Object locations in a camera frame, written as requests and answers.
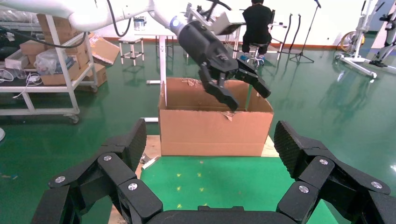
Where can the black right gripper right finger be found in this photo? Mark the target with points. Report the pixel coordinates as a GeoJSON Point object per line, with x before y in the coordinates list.
{"type": "Point", "coordinates": [328, 179]}

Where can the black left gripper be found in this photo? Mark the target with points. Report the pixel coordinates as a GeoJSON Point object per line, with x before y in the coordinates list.
{"type": "Point", "coordinates": [207, 46]}

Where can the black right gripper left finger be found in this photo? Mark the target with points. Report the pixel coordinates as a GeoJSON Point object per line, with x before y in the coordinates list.
{"type": "Point", "coordinates": [108, 176]}

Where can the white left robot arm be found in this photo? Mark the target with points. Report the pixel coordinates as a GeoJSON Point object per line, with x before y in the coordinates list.
{"type": "Point", "coordinates": [92, 12]}

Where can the large open cardboard carton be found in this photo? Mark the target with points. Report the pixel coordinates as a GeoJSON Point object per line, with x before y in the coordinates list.
{"type": "Point", "coordinates": [210, 136]}

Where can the flat brown cardboard box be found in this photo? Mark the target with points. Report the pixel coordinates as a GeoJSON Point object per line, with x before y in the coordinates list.
{"type": "Point", "coordinates": [58, 79]}

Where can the loose cardboard flap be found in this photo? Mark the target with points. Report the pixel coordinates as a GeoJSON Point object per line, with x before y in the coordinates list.
{"type": "Point", "coordinates": [105, 51]}

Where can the white box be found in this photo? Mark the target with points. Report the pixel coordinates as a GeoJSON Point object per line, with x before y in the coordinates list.
{"type": "Point", "coordinates": [17, 61]}

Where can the small brown cardboard box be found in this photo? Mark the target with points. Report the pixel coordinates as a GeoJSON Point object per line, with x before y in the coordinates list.
{"type": "Point", "coordinates": [32, 48]}

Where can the large brown cardboard box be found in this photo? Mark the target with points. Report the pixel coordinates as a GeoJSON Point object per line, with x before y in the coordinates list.
{"type": "Point", "coordinates": [62, 26]}

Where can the chrome wheeled stool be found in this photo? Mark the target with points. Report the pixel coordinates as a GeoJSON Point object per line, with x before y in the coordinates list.
{"type": "Point", "coordinates": [255, 60]}

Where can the small metal clip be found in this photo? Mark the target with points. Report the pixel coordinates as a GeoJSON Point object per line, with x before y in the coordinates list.
{"type": "Point", "coordinates": [151, 162]}

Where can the wooden board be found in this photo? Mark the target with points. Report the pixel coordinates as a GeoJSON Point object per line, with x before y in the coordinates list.
{"type": "Point", "coordinates": [153, 148]}

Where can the seated person in black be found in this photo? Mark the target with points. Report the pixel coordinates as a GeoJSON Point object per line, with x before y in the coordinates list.
{"type": "Point", "coordinates": [256, 24]}

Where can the black round base stand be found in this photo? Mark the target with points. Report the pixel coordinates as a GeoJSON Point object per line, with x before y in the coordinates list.
{"type": "Point", "coordinates": [288, 31]}

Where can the black tripod stand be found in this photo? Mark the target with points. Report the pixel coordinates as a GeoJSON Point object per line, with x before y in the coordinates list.
{"type": "Point", "coordinates": [306, 35]}

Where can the green cloth mat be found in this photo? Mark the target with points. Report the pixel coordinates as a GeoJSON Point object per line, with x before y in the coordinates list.
{"type": "Point", "coordinates": [216, 182]}

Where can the small white stool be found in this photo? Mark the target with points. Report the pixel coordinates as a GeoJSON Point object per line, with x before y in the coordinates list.
{"type": "Point", "coordinates": [131, 39]}

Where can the white shelf cart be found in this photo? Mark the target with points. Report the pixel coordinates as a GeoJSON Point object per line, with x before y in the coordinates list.
{"type": "Point", "coordinates": [66, 68]}

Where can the clear plastic bag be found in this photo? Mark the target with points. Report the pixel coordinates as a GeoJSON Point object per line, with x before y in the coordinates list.
{"type": "Point", "coordinates": [49, 61]}

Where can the black and white machine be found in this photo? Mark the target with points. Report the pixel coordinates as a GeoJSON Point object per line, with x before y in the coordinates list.
{"type": "Point", "coordinates": [388, 40]}

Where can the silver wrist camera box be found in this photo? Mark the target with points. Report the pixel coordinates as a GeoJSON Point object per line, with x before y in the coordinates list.
{"type": "Point", "coordinates": [226, 23]}

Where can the white table frame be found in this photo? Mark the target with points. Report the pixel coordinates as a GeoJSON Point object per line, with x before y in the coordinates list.
{"type": "Point", "coordinates": [163, 58]}

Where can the white frame with yellow wheel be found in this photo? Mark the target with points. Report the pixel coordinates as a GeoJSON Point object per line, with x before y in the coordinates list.
{"type": "Point", "coordinates": [360, 31]}

